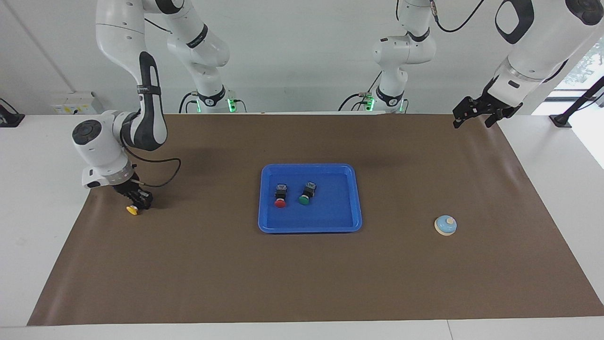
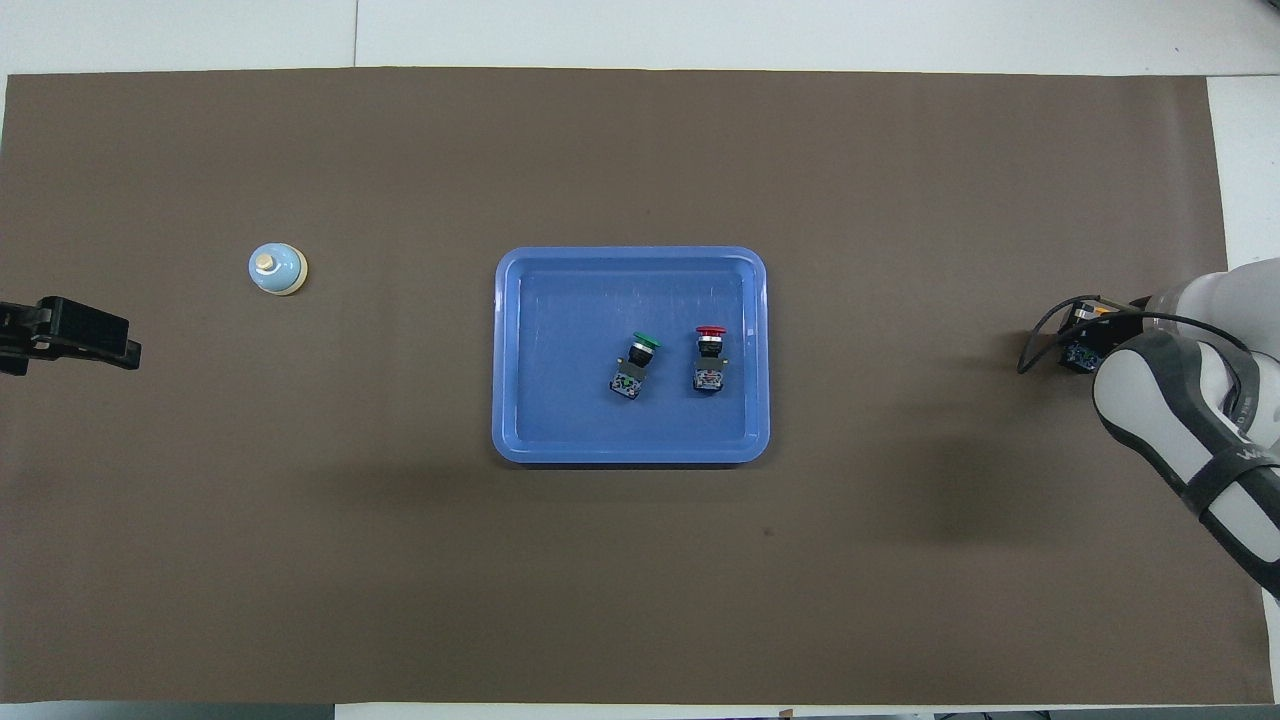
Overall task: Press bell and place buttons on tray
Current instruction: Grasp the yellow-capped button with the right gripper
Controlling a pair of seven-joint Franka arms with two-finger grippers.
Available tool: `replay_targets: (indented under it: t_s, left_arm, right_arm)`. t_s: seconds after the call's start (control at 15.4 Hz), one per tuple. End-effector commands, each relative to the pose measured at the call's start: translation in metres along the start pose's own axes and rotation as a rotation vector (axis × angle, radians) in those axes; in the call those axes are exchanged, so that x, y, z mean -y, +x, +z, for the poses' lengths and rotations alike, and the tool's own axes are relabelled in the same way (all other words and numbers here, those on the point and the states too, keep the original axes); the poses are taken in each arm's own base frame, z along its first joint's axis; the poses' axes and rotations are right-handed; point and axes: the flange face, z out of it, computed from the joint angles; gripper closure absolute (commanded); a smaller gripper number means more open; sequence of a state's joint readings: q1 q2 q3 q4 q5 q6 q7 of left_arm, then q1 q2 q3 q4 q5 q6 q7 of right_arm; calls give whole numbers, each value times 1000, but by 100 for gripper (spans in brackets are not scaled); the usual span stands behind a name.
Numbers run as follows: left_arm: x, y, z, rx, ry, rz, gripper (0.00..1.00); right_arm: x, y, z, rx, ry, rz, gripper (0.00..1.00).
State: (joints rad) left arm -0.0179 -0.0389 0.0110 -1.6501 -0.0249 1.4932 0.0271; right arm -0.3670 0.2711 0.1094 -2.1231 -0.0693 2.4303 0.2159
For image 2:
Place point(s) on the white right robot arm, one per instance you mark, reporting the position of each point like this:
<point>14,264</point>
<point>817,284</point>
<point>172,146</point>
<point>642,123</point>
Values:
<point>1160,420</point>

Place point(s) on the light blue service bell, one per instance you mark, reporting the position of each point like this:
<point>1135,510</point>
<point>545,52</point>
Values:
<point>275,268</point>

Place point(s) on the yellow push button switch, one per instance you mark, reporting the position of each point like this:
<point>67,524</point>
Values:
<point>1078,358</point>

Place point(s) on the green push button switch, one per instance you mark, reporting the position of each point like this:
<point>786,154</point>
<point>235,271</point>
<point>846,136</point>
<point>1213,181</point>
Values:
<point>630,378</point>

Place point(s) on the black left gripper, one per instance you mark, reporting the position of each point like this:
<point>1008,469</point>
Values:
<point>20,335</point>

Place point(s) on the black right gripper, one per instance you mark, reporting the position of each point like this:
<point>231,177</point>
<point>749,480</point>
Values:
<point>1115,325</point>

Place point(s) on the blue plastic tray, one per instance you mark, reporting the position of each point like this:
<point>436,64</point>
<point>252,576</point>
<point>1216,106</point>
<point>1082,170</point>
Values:
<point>560,400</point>

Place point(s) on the red push button switch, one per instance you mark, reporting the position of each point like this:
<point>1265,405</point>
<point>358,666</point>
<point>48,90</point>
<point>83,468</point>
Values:
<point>709,375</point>

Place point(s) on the brown table mat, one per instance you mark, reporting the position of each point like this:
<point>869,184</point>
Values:
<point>640,150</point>

